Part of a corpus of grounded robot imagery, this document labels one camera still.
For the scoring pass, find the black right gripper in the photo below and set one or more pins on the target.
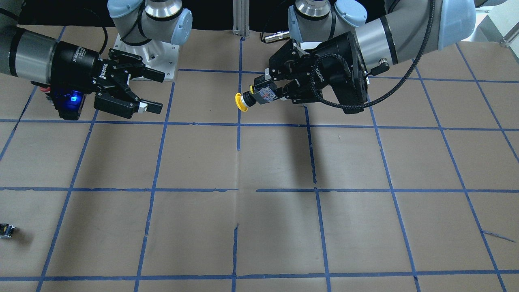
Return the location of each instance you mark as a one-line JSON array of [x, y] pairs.
[[76, 61]]

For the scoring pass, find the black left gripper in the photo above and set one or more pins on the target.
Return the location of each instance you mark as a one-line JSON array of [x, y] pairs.
[[329, 54]]

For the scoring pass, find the yellow push button switch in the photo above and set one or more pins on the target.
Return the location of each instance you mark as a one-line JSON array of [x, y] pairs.
[[257, 94]]

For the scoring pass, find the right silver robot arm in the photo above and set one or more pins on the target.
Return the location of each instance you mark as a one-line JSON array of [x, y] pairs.
[[27, 54]]

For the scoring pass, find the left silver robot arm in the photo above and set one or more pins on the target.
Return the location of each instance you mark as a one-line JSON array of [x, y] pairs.
[[407, 30]]

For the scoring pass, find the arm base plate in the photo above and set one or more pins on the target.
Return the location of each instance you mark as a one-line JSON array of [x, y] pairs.
[[157, 55], [309, 45]]

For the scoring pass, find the aluminium frame post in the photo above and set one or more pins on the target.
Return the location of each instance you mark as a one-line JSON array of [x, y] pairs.
[[241, 18]]

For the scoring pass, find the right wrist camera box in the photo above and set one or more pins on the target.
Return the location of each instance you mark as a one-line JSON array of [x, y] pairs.
[[69, 103]]

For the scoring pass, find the small black switch part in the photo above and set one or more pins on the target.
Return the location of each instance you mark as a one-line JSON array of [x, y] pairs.
[[6, 230]]

